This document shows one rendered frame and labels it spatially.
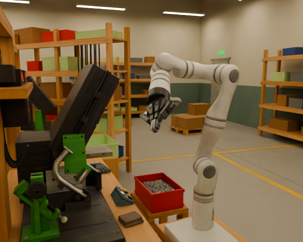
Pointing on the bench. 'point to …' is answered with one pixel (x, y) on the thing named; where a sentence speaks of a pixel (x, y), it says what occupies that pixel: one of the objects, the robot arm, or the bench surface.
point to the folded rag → (130, 219)
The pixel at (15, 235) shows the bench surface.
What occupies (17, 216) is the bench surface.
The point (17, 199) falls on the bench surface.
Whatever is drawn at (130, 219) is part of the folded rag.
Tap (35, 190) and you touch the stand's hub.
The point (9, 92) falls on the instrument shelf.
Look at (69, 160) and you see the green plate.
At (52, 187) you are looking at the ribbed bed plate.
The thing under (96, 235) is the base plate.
